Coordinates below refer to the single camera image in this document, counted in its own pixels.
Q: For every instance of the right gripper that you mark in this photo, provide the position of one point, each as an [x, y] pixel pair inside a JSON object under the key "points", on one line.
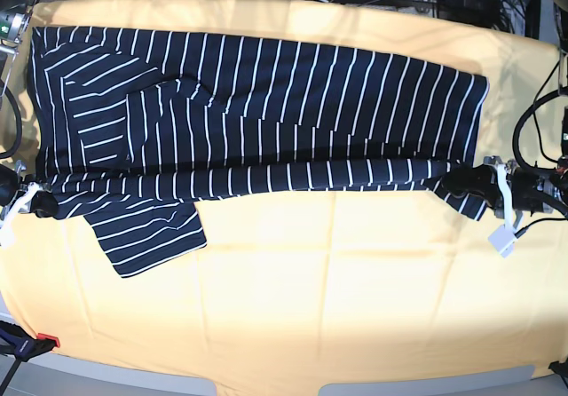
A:
{"points": [[42, 204]]}

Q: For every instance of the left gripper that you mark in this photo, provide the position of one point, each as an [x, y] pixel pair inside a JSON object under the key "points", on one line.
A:
{"points": [[505, 187]]}

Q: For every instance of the navy white striped T-shirt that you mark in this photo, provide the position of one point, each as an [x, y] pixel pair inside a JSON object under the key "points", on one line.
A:
{"points": [[137, 126]]}

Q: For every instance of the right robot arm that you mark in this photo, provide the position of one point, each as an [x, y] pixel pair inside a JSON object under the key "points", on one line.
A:
{"points": [[19, 194]]}

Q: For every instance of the blue black bar clamp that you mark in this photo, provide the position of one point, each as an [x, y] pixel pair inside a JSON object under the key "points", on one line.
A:
{"points": [[16, 342]]}

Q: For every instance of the black clamp right corner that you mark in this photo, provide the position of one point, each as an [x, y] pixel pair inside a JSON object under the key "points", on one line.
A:
{"points": [[561, 369]]}

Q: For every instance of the black power adapter box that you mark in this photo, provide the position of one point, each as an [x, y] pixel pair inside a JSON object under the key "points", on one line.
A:
{"points": [[479, 13]]}

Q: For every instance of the yellow table cloth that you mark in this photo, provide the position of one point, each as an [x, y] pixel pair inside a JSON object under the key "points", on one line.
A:
{"points": [[298, 290]]}

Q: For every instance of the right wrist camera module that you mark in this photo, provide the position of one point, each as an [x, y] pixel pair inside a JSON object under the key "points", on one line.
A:
{"points": [[6, 236]]}

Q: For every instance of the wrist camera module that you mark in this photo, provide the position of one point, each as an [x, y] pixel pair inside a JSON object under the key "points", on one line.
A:
{"points": [[6, 236], [503, 240]]}

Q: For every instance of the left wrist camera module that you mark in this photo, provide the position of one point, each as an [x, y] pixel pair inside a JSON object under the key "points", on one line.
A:
{"points": [[503, 240]]}

